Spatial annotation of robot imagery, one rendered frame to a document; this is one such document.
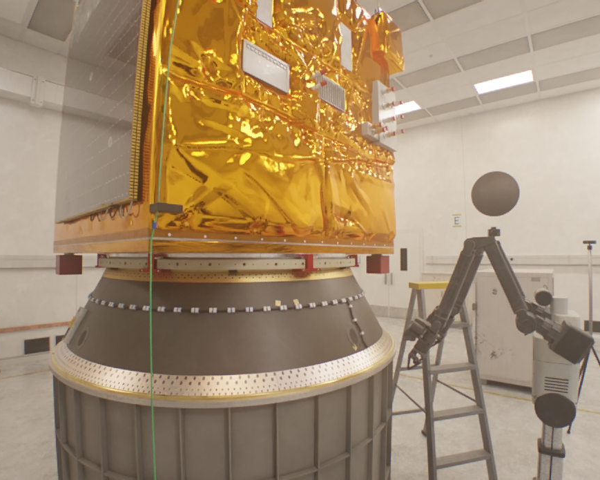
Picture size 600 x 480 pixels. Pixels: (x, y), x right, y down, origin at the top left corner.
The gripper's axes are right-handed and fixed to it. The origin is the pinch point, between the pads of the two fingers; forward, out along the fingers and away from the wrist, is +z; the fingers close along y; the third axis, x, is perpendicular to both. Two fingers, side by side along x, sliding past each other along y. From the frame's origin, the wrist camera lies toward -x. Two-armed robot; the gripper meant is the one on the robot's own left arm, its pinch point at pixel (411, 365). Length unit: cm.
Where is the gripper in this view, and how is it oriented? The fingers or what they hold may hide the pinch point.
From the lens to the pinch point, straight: 172.8
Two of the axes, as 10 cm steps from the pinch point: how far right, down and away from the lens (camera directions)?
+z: -4.1, 8.8, 2.4
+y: -5.7, -0.4, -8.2
